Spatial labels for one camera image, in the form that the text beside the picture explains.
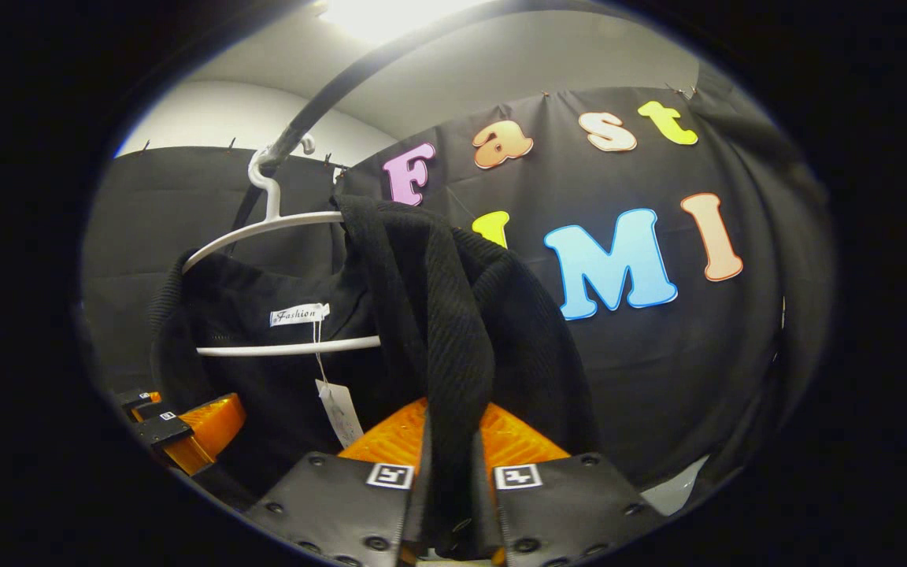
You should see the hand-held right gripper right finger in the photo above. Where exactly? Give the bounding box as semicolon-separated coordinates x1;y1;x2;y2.
479;400;665;567

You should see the white plastic clothes hanger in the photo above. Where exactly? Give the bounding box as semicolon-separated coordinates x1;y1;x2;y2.
182;132;383;358

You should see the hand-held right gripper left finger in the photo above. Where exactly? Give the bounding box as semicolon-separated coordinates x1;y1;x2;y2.
243;396;431;567

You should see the black metal clothes rack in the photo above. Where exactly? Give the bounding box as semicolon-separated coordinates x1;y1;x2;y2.
229;0;604;233

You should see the black backdrop cloth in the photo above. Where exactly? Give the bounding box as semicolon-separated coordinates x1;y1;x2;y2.
80;67;836;505

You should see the large round ceiling lamp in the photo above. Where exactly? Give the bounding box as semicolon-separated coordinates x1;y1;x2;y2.
318;0;495;45

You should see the black knit garment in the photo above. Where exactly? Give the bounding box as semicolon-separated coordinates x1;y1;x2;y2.
150;195;604;552

